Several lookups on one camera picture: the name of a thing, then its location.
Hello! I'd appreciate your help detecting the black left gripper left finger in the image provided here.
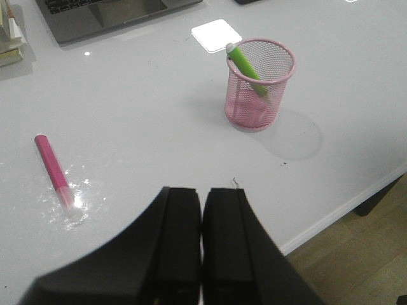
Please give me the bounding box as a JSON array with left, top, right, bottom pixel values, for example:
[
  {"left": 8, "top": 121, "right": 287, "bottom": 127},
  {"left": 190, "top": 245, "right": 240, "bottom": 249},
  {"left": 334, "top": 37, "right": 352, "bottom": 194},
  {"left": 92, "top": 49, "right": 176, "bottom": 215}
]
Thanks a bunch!
[{"left": 20, "top": 187, "right": 201, "bottom": 304}]

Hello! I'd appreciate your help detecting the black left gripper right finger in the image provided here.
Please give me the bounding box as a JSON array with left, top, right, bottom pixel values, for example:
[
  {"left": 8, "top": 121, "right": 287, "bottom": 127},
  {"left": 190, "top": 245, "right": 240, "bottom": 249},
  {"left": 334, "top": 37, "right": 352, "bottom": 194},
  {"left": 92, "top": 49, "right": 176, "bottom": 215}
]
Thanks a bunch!
[{"left": 203, "top": 188, "right": 324, "bottom": 304}]

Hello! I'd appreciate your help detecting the pink marker pen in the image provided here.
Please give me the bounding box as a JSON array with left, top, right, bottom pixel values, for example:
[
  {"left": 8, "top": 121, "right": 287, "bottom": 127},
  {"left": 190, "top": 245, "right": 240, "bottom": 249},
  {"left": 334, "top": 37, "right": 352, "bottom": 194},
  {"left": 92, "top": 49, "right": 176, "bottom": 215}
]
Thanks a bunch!
[{"left": 34, "top": 134, "right": 82, "bottom": 219}]

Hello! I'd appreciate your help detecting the green marker pen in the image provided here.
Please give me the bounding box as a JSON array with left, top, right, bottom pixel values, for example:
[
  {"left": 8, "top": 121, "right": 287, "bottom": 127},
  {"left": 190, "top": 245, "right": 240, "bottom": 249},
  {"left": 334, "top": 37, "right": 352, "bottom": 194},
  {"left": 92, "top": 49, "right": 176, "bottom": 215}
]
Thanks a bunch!
[{"left": 225, "top": 43, "right": 269, "bottom": 97}]

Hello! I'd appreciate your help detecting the pink mesh pen holder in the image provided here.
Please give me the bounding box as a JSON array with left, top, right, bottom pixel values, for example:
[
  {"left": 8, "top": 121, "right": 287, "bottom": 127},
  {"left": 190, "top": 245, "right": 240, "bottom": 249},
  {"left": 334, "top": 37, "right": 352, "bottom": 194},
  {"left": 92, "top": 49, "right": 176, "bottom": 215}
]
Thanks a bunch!
[{"left": 224, "top": 38, "right": 296, "bottom": 132}]

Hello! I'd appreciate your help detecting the bottom yellow-edged book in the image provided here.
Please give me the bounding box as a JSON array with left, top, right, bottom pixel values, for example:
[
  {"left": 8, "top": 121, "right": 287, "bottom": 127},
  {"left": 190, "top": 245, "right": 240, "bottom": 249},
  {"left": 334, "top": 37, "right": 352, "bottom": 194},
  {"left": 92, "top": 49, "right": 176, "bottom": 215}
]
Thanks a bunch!
[{"left": 0, "top": 48, "right": 23, "bottom": 67}]

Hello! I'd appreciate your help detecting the grey open laptop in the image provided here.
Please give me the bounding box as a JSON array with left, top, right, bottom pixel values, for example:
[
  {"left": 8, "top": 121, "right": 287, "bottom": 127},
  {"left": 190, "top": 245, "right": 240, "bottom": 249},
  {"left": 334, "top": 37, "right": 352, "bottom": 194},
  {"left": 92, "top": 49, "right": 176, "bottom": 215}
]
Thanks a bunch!
[{"left": 36, "top": 0, "right": 199, "bottom": 44}]

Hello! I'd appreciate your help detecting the black mouse pad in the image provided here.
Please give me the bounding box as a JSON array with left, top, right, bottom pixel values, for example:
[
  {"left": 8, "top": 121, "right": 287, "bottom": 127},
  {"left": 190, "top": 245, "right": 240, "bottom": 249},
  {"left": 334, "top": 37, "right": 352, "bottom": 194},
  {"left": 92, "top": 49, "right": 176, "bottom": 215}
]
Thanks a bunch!
[{"left": 235, "top": 0, "right": 259, "bottom": 5}]

